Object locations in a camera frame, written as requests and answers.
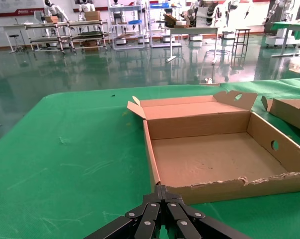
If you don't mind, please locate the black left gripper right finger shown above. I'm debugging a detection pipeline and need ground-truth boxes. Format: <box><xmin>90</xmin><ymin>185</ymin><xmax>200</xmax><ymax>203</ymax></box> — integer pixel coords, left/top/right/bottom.
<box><xmin>162</xmin><ymin>186</ymin><xmax>250</xmax><ymax>239</ymax></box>

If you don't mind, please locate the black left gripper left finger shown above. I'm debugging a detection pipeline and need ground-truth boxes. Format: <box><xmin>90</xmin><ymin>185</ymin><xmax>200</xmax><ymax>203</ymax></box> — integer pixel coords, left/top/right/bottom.
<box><xmin>84</xmin><ymin>185</ymin><xmax>163</xmax><ymax>239</ymax></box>

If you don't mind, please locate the small open cardboard box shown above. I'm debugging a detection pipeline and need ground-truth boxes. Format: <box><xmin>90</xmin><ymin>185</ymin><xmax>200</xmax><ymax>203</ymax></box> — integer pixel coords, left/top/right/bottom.
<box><xmin>127</xmin><ymin>90</ymin><xmax>300</xmax><ymax>205</ymax></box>

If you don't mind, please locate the large torn cardboard box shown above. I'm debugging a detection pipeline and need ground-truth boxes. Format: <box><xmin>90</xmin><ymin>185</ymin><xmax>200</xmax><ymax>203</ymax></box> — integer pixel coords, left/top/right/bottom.
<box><xmin>261</xmin><ymin>96</ymin><xmax>300</xmax><ymax>135</ymax></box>

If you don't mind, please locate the green table cloth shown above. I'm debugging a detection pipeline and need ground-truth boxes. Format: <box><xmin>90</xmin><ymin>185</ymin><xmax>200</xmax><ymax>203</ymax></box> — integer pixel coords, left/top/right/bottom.
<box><xmin>0</xmin><ymin>77</ymin><xmax>300</xmax><ymax>239</ymax></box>

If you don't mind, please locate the white workshop table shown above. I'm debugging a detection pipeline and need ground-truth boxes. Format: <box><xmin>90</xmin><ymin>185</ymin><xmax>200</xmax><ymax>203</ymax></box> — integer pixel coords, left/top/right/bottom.
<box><xmin>164</xmin><ymin>26</ymin><xmax>220</xmax><ymax>63</ymax></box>

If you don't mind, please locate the open brown carton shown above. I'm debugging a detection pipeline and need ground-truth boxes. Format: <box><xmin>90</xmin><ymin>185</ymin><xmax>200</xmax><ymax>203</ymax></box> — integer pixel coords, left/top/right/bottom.
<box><xmin>163</xmin><ymin>13</ymin><xmax>190</xmax><ymax>28</ymax></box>

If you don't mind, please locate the black metal stand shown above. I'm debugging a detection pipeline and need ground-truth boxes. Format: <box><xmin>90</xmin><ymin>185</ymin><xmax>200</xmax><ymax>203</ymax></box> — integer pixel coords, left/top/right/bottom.
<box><xmin>231</xmin><ymin>28</ymin><xmax>251</xmax><ymax>68</ymax></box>

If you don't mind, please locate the closed brown carton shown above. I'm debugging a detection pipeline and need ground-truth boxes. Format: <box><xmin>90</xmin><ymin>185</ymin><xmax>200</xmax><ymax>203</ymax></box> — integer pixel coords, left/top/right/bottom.
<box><xmin>84</xmin><ymin>10</ymin><xmax>102</xmax><ymax>21</ymax></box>

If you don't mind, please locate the metal pipe rack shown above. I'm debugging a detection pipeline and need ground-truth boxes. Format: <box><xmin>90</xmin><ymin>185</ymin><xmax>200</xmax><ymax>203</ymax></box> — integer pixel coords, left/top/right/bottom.
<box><xmin>24</xmin><ymin>20</ymin><xmax>110</xmax><ymax>55</ymax></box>

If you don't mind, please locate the white humanoid robot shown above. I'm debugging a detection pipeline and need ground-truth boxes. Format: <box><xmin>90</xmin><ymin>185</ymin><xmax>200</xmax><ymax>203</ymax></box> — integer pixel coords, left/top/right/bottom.
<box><xmin>43</xmin><ymin>0</ymin><xmax>70</xmax><ymax>23</ymax></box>
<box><xmin>77</xmin><ymin>0</ymin><xmax>96</xmax><ymax>22</ymax></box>

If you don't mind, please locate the green covered table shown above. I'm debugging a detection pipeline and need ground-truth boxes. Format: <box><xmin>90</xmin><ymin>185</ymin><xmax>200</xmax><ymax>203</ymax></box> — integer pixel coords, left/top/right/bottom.
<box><xmin>270</xmin><ymin>21</ymin><xmax>300</xmax><ymax>58</ymax></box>

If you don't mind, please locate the round black stool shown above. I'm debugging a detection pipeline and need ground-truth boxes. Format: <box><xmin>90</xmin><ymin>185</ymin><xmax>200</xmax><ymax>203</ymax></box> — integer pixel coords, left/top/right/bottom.
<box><xmin>9</xmin><ymin>34</ymin><xmax>24</xmax><ymax>53</ymax></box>

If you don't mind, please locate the white desk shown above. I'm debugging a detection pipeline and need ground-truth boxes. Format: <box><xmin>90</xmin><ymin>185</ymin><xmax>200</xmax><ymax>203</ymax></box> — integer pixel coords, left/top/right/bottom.
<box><xmin>0</xmin><ymin>23</ymin><xmax>28</xmax><ymax>54</ymax></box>

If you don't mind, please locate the white shelving frame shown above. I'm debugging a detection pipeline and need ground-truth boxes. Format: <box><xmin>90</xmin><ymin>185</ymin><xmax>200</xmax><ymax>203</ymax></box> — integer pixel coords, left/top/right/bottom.
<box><xmin>108</xmin><ymin>1</ymin><xmax>147</xmax><ymax>50</ymax></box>

